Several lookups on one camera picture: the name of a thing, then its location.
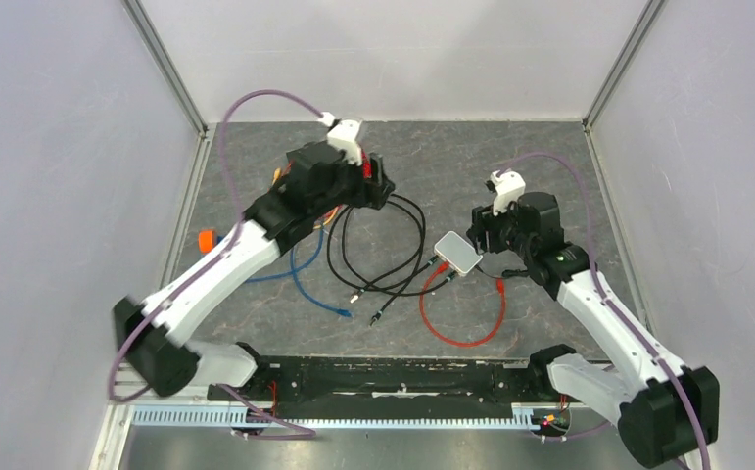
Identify red glitter tube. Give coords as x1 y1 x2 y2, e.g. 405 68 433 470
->
360 151 373 180

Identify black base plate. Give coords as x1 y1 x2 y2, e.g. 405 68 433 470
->
238 355 574 420

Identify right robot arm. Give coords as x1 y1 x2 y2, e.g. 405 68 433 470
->
466 192 720 469

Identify long blue ethernet cable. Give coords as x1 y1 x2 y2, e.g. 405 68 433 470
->
244 223 326 285

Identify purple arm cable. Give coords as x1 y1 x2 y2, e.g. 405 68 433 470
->
503 151 712 470
106 89 340 443

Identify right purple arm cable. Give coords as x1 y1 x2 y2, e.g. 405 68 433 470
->
503 151 712 470

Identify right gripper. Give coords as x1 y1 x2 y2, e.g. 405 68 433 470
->
466 195 535 259

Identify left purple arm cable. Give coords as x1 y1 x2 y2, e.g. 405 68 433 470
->
106 89 340 443

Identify black cable teal collar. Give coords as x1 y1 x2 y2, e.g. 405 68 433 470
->
327 204 439 305
341 197 440 328

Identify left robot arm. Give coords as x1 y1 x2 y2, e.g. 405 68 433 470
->
113 141 395 400

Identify red ethernet cable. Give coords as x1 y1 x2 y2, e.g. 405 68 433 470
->
418 260 508 349

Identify yellow ethernet cable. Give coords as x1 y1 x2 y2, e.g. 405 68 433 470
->
271 166 343 232

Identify black power adapter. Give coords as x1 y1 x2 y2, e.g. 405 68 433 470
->
477 231 541 280

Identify blue orange toy bricks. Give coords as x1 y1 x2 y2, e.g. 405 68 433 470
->
197 229 223 255

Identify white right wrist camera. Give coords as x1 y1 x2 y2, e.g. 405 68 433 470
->
489 169 526 216

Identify white plastic box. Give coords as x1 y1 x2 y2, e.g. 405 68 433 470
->
433 231 483 277

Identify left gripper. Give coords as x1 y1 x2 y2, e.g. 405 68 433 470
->
312 150 396 218

